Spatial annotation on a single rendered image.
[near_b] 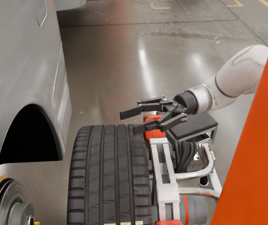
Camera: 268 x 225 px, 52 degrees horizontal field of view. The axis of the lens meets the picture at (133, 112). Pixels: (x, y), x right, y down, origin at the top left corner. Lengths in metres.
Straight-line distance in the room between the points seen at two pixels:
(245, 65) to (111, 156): 0.46
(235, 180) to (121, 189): 0.64
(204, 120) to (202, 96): 1.40
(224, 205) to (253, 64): 0.64
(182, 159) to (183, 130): 1.13
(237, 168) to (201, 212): 0.93
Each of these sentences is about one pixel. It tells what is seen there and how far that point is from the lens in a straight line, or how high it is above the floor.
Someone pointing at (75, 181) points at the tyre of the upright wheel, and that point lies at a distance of 0.81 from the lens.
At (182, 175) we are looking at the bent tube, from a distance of 1.02.
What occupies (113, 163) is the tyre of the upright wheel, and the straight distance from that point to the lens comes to 0.82.
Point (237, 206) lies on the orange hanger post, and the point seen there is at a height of 1.67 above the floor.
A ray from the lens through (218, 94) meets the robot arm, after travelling 0.91.
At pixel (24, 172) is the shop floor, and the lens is 2.46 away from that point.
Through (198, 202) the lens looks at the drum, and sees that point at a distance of 1.09.
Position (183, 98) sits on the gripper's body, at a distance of 0.87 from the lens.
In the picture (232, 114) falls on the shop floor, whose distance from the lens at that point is 2.99.
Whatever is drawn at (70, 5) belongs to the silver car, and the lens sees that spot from 3.28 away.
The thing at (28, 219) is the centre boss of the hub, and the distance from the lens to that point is 1.13.
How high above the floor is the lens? 1.81
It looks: 40 degrees down
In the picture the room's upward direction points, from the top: straight up
